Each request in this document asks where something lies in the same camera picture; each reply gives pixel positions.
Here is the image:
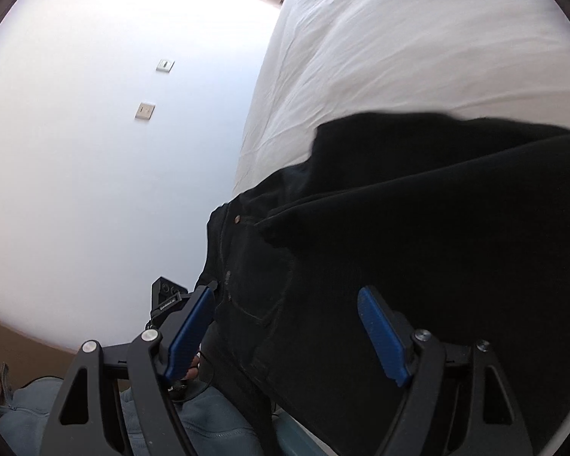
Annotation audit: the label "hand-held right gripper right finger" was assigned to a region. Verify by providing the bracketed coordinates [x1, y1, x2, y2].
[357, 286, 535, 456]

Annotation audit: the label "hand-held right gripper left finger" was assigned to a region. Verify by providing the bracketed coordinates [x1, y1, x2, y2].
[38, 286, 215, 456]

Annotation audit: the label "white sheeted bed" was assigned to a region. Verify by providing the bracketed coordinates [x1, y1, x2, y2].
[232, 0, 570, 456]

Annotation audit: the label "person in denim clothes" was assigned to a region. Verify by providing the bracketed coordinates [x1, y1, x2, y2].
[0, 363, 264, 456]

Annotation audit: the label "black pants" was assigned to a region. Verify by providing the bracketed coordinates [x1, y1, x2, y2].
[197, 111, 570, 456]

